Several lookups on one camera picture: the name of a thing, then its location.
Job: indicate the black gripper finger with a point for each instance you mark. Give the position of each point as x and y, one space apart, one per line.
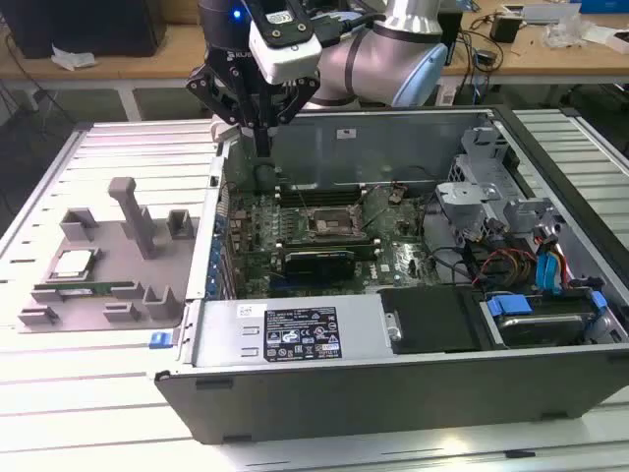
302 93
204 86

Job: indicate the metal locking lever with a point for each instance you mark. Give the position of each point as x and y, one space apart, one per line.
304 200

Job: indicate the silver CPU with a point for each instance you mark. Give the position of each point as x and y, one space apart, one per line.
74 263

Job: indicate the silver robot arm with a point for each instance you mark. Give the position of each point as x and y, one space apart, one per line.
388 54

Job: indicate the wooden desk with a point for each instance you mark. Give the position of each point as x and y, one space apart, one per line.
172 61

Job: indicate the large black tower box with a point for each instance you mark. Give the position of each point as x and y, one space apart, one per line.
128 44

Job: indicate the black cylindrical part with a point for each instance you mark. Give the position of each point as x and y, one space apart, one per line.
265 177

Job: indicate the black RAM slot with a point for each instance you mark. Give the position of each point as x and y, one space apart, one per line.
334 196
334 201
334 243
334 187
334 240
334 246
334 192

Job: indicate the crumpled white paper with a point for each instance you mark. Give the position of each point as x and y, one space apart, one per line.
74 58

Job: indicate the round coin battery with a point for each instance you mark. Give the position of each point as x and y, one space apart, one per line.
396 197

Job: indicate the white tag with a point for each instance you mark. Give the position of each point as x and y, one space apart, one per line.
446 96

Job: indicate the black desktop box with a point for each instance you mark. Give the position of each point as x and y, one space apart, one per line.
453 34

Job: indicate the green motherboard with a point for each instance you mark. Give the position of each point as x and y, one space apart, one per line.
393 231

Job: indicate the dark RAM stick with label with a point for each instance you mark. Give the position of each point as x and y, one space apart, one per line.
366 252

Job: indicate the black graphics card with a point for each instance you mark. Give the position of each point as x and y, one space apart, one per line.
319 269

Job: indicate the small black adapter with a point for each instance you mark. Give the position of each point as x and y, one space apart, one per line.
486 56

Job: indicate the blue expansion slot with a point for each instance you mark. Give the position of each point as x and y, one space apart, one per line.
282 284

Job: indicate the silver metal drive cage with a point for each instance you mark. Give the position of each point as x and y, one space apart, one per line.
467 194

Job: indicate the grey parts rack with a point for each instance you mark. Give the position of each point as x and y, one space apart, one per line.
113 265

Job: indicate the small black cube box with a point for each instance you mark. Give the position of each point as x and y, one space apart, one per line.
505 28

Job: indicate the green RAM stick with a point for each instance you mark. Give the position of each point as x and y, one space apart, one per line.
113 285

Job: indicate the silver power supply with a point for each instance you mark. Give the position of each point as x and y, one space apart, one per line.
221 339

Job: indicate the white flat tray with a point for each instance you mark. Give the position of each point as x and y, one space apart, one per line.
545 14

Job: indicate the blue plastic clip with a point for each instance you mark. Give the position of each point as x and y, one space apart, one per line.
159 340

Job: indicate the black plastic shroud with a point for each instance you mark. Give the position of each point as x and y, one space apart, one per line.
427 319

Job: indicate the clear plastic bags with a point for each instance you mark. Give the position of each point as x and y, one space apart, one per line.
565 32

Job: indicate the blue disk carrier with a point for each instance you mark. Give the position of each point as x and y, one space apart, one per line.
511 306

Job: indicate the white flat box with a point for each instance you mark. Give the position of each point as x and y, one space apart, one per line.
614 39

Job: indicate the black open PC case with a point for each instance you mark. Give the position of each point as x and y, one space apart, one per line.
393 403

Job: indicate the hard disk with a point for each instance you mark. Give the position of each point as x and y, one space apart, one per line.
535 329

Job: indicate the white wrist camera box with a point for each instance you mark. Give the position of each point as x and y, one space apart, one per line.
290 54

